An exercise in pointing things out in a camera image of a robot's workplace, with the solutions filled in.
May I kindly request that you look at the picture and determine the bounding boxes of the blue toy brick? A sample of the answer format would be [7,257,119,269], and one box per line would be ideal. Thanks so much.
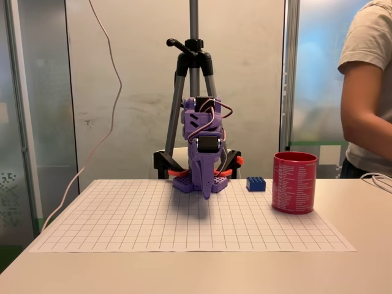
[246,176,266,192]

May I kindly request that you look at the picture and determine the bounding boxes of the red cup with print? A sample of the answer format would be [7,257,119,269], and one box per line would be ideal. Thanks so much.
[271,151,319,216]

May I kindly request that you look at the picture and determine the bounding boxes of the black and orange clamp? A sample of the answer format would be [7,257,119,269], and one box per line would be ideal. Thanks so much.
[153,149,189,180]
[219,149,245,180]

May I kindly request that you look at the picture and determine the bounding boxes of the white grid paper sheet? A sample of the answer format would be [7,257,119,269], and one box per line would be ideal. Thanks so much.
[29,179,358,254]

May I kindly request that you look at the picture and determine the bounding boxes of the grey and black tripod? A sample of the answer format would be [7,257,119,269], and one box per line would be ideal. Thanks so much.
[164,0,222,156]

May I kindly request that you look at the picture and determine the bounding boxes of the dark trousers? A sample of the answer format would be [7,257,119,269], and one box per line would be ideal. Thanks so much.
[340,156,364,179]

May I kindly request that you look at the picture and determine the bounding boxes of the person in beige shirt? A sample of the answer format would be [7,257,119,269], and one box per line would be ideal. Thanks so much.
[338,0,392,178]

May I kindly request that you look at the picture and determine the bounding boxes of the arm servo wire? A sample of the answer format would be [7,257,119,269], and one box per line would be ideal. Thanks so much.
[191,100,235,172]

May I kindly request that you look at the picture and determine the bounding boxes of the white cable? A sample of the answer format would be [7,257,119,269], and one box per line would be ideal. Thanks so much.
[41,0,123,232]

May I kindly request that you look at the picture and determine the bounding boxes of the aluminium frame post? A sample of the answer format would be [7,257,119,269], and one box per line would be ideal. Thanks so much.
[3,0,43,236]
[280,0,301,153]

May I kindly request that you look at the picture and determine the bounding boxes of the thin pale cable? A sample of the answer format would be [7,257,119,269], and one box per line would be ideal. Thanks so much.
[360,172,392,194]

